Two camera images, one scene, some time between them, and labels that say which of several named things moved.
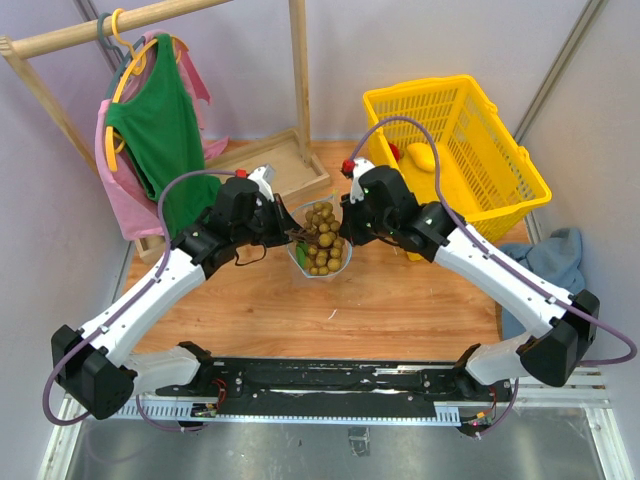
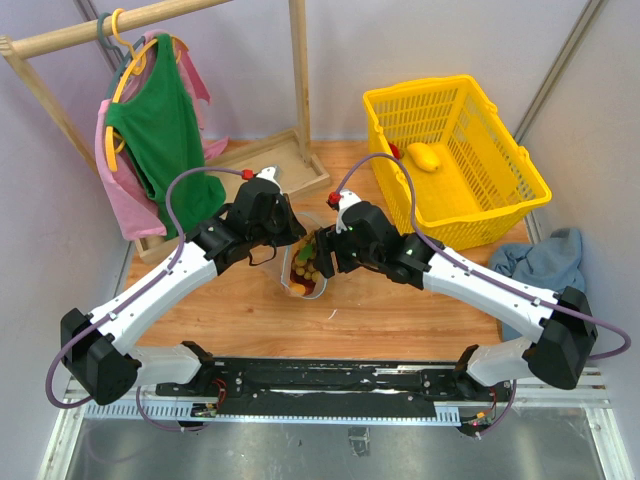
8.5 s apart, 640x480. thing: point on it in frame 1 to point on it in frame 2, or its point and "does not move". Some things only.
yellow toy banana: x=422 y=155 does not move
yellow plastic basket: x=482 y=174 does not move
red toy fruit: x=395 y=150 does not move
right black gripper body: x=362 y=225 to x=349 y=257
